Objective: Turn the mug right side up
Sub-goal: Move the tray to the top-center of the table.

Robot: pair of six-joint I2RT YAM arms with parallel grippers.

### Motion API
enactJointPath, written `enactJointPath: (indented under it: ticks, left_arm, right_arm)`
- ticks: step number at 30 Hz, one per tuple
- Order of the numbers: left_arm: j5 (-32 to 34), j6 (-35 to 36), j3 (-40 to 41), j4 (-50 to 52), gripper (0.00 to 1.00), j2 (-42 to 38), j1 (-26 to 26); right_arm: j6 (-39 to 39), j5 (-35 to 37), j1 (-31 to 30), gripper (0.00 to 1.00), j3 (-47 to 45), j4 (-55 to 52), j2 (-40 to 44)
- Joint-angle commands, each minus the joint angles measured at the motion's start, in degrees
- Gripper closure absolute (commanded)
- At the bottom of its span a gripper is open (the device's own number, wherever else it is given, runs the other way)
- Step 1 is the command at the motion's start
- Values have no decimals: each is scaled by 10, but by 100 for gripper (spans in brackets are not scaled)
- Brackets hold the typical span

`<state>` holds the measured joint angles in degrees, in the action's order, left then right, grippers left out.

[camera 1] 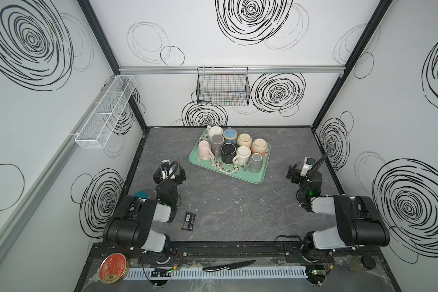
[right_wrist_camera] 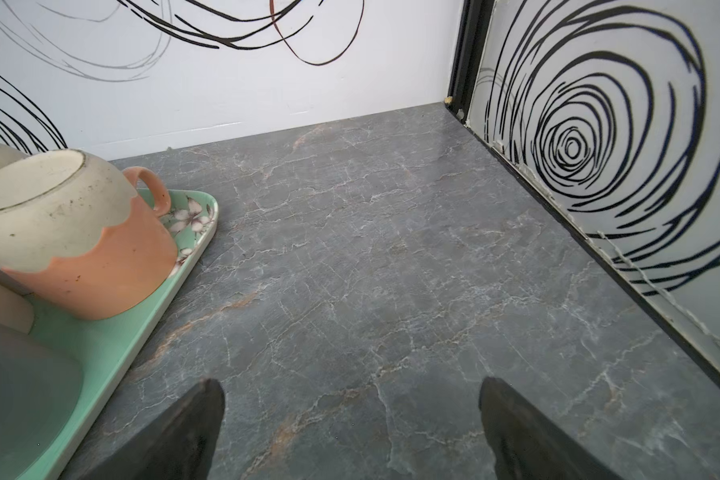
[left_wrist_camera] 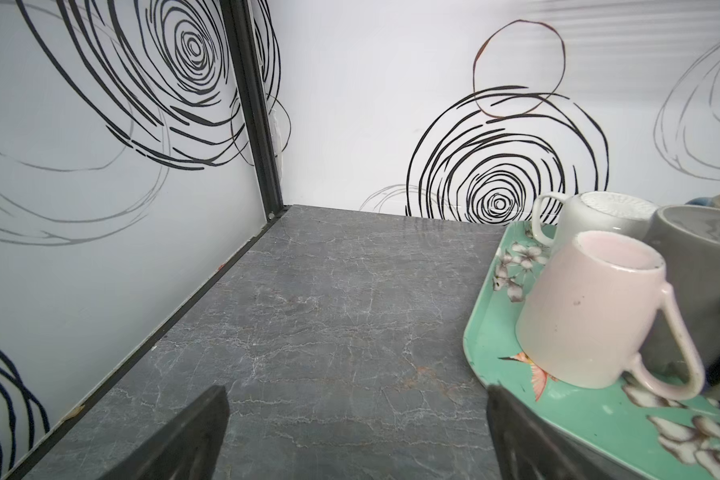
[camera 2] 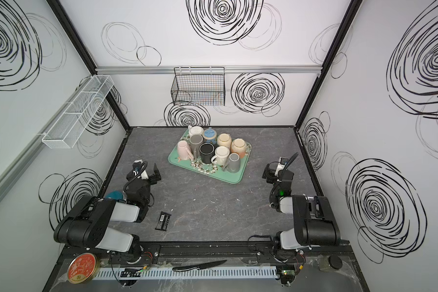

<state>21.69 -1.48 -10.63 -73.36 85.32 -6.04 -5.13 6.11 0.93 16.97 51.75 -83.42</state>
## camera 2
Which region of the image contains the teal white cup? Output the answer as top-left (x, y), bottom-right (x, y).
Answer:
top-left (105, 191), bottom-right (126, 202)

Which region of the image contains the grey brown mug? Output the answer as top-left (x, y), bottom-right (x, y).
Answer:
top-left (189, 135), bottom-right (204, 159)

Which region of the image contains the white slotted cable duct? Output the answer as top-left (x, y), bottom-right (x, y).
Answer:
top-left (94, 266), bottom-right (279, 281)

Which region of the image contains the green floral tray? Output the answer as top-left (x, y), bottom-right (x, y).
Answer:
top-left (167, 127), bottom-right (253, 185)

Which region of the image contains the black knife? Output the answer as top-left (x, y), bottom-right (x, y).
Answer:
top-left (172, 260), bottom-right (227, 273)

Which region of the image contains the white mesh shelf basket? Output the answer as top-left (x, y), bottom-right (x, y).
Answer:
top-left (42, 75), bottom-right (114, 149)

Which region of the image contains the black wire basket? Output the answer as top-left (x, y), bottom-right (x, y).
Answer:
top-left (170, 66), bottom-right (226, 106)

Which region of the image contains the red round tin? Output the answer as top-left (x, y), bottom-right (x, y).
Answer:
top-left (67, 253), bottom-right (99, 284)

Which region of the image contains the blue mug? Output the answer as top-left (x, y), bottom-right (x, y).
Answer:
top-left (203, 127), bottom-right (217, 145)

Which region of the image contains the pink mug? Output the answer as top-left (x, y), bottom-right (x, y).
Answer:
top-left (176, 141), bottom-right (194, 161)

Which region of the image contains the speckled cream mug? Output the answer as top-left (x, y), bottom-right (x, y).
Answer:
top-left (217, 133), bottom-right (232, 149)

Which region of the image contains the black mug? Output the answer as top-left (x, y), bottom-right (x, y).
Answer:
top-left (200, 143), bottom-right (215, 164)

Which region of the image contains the dark lidded jar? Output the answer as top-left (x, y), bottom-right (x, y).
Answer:
top-left (319, 255), bottom-right (343, 272)

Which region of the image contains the cream white mug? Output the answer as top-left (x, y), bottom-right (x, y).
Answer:
top-left (211, 146), bottom-right (230, 166)

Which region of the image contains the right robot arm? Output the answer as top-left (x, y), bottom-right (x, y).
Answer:
top-left (262, 157), bottom-right (341, 250)

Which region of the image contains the orange cream mug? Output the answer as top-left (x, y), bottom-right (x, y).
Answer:
top-left (231, 138), bottom-right (247, 159)

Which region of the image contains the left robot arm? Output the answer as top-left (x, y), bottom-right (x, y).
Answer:
top-left (54, 159), bottom-right (162, 264)

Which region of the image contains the white mug at back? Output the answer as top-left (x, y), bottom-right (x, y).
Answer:
top-left (188, 125), bottom-right (204, 136)

